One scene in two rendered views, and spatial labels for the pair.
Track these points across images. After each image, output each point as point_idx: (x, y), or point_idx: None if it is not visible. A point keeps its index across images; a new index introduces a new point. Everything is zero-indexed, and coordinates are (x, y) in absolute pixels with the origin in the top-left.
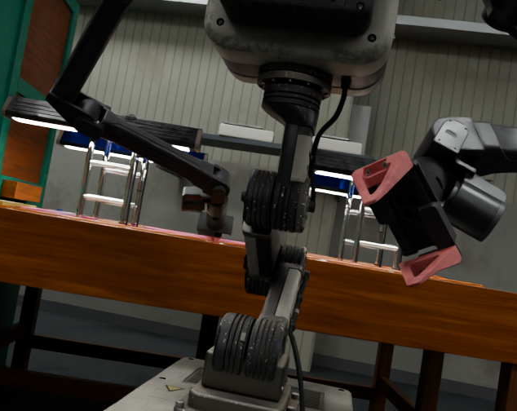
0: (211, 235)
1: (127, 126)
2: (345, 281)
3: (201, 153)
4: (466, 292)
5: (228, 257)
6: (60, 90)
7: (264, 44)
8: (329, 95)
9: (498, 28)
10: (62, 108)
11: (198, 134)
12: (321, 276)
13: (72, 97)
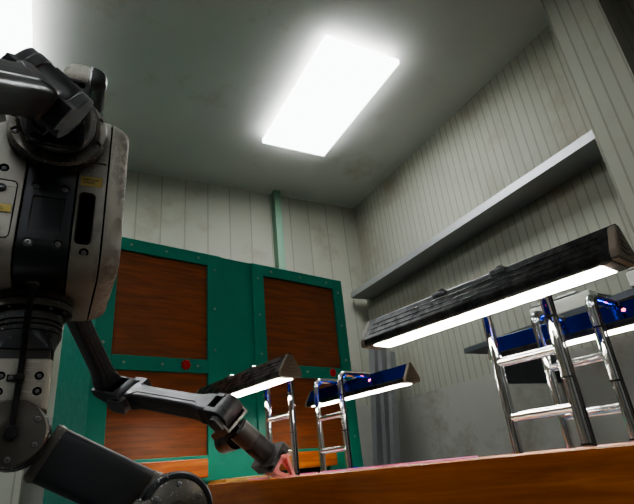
0: (264, 471)
1: (143, 391)
2: (305, 503)
3: (403, 365)
4: (456, 477)
5: (218, 499)
6: (95, 384)
7: None
8: (38, 304)
9: (53, 133)
10: (102, 397)
11: (283, 360)
12: (283, 501)
13: (102, 385)
